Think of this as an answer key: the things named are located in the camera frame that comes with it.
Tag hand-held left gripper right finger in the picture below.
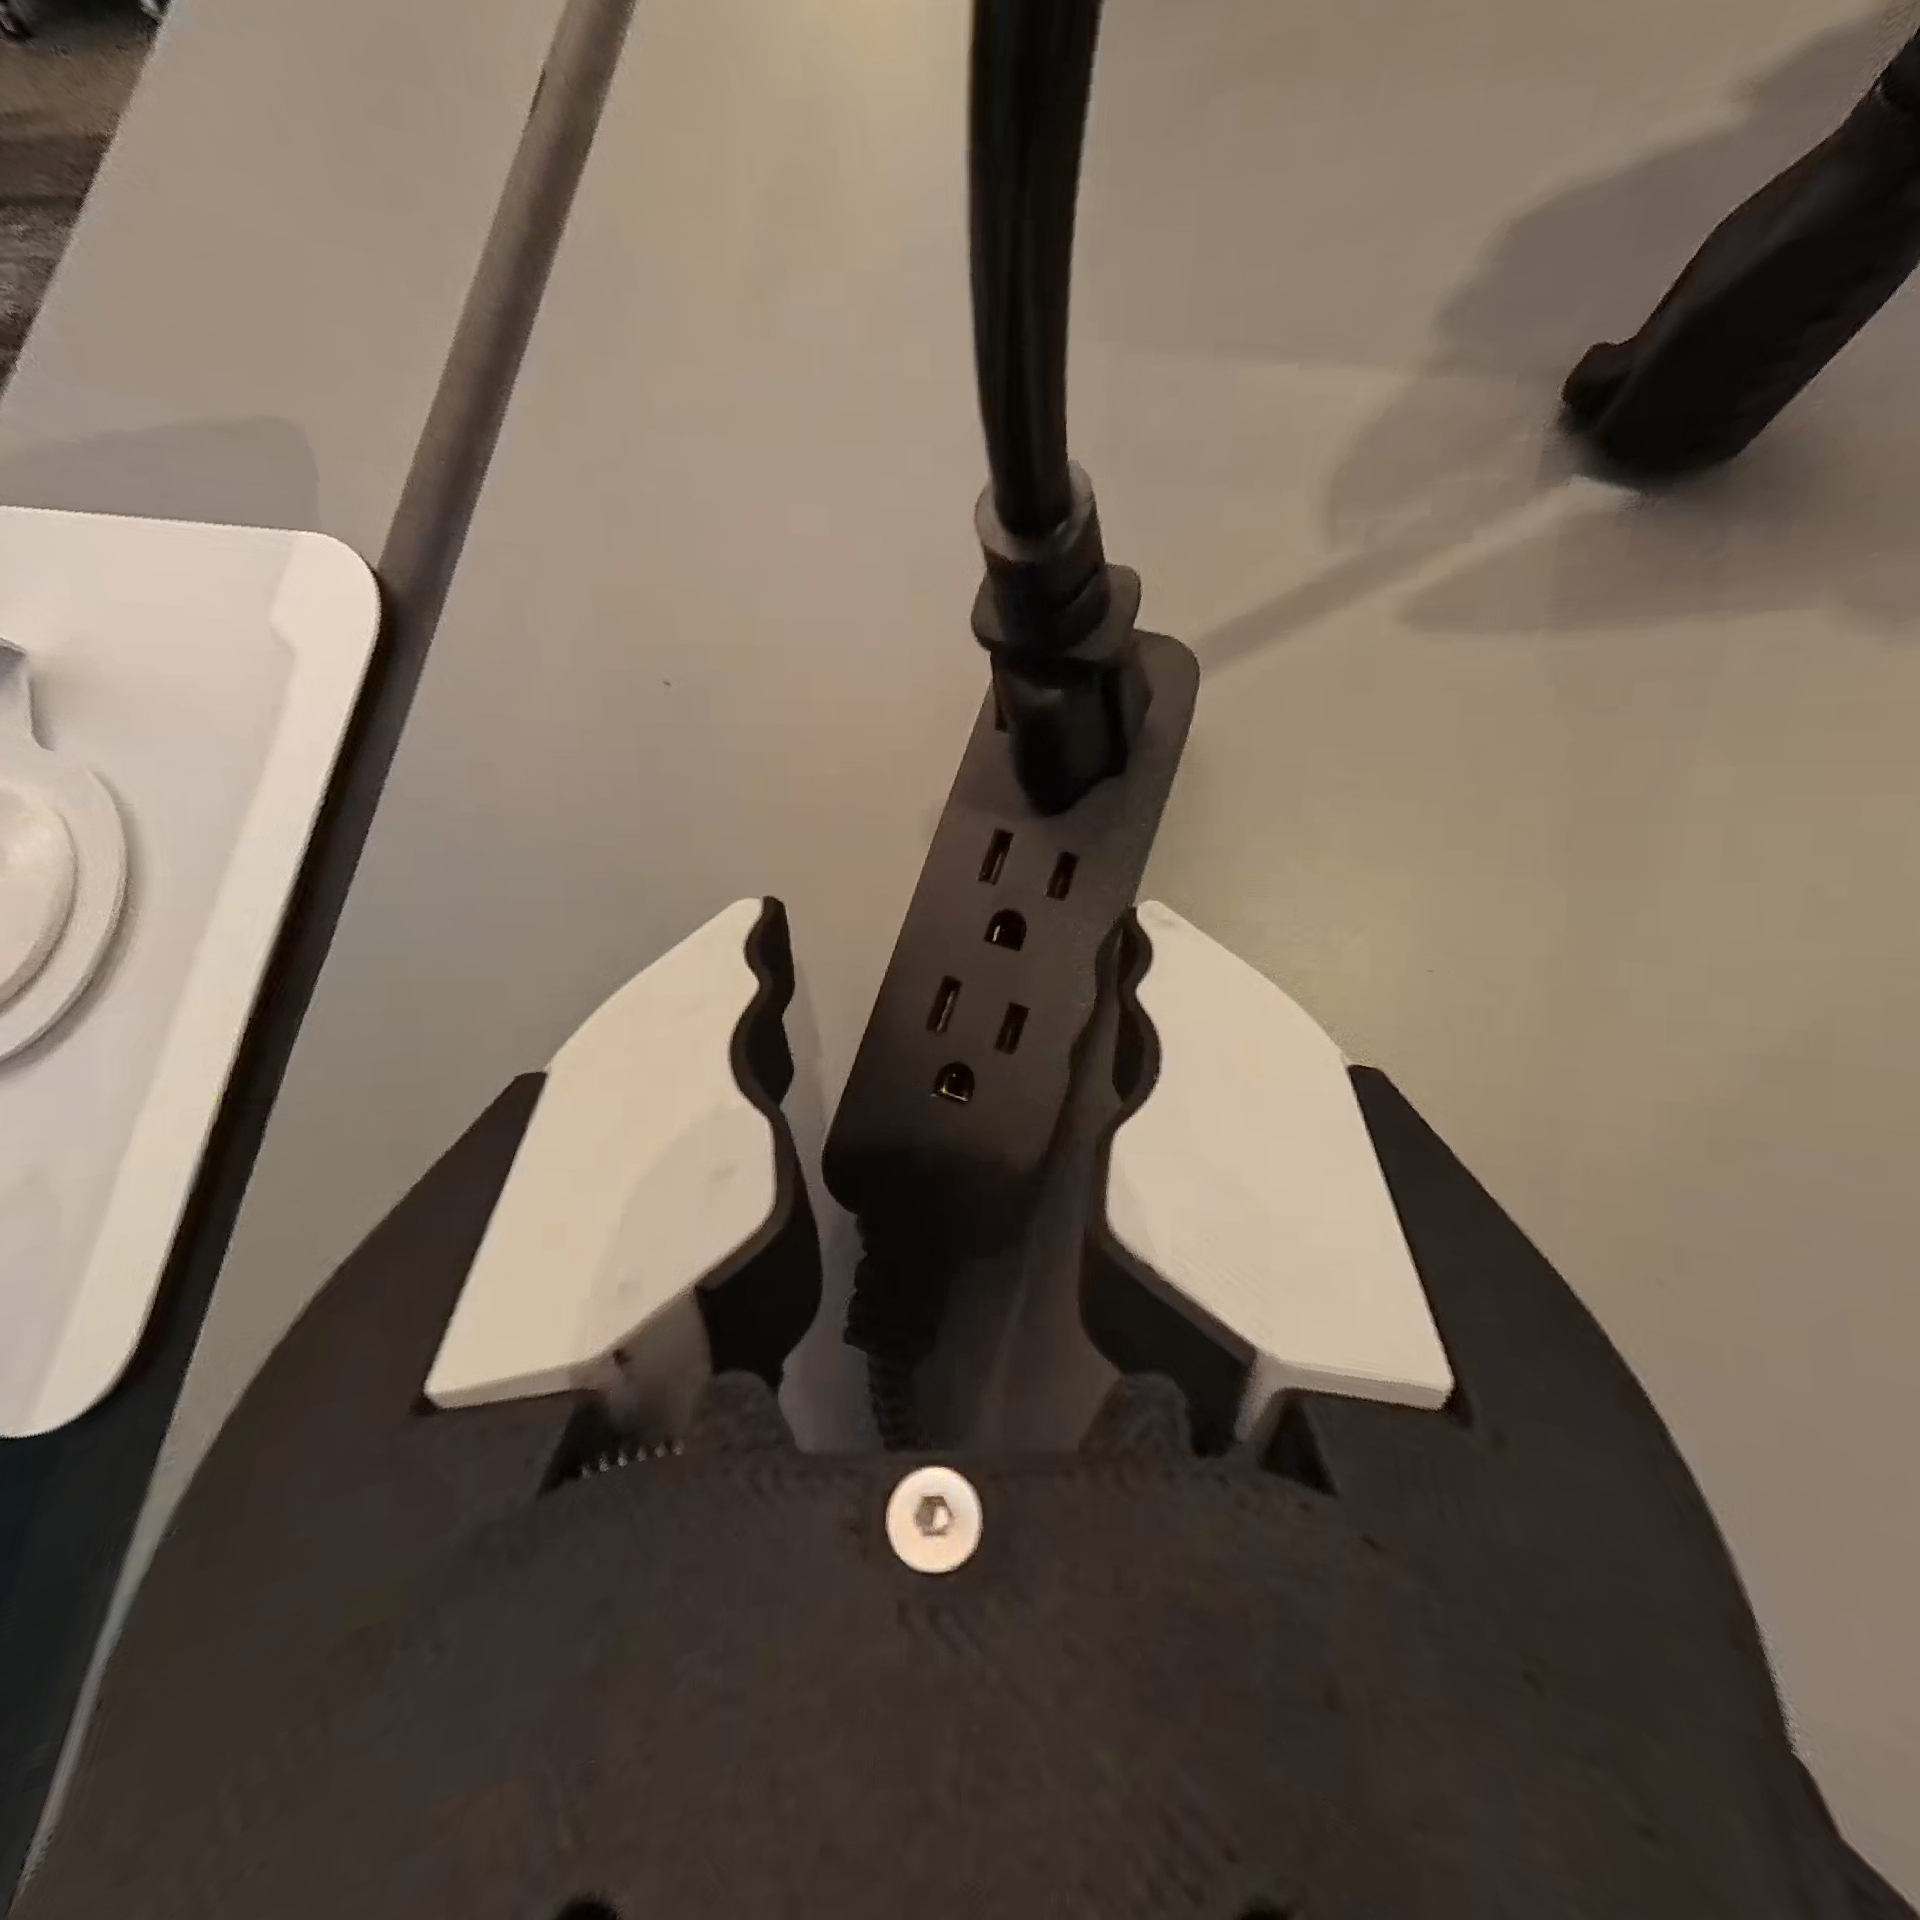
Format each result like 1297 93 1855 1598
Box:
1083 898 1458 1449

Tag black power strip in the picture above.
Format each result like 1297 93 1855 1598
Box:
820 633 1202 1268

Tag black power plug with cable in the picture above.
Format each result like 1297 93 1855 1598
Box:
962 0 1150 822

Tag black braided cable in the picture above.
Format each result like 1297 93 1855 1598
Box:
841 1217 940 1449

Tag white stand with flat base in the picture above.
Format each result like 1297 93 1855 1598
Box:
0 503 389 1446

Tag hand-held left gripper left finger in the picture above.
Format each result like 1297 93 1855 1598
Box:
425 898 820 1413

